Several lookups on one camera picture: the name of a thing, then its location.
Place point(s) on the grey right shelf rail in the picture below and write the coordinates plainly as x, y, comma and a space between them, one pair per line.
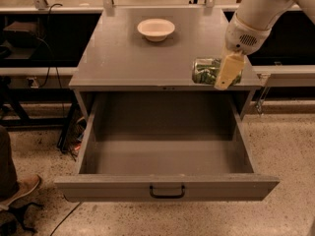
287, 76

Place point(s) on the white paper bowl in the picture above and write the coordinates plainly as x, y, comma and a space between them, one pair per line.
155, 30

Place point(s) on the dark trouser leg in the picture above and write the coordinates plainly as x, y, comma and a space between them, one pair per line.
8, 176

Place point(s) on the grey left shelf rail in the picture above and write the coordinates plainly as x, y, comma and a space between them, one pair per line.
61, 71

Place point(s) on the dark box on shelf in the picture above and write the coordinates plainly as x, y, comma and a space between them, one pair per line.
22, 34

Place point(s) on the brown shoe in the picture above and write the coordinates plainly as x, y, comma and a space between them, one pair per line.
24, 187

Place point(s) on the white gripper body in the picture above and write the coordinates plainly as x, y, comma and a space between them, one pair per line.
242, 36

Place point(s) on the black chair base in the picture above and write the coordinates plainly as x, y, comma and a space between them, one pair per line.
20, 212

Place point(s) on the black drawer handle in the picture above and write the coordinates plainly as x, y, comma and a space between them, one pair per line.
167, 193

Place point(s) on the open grey top drawer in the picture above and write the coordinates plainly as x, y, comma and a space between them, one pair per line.
137, 139

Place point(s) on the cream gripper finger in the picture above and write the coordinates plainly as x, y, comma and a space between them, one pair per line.
232, 63

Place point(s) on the grey shelf rail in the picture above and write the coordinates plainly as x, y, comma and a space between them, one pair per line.
287, 76
61, 71

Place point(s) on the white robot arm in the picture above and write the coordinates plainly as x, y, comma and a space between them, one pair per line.
263, 14

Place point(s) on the grey metal cabinet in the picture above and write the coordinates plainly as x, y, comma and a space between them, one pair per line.
119, 58

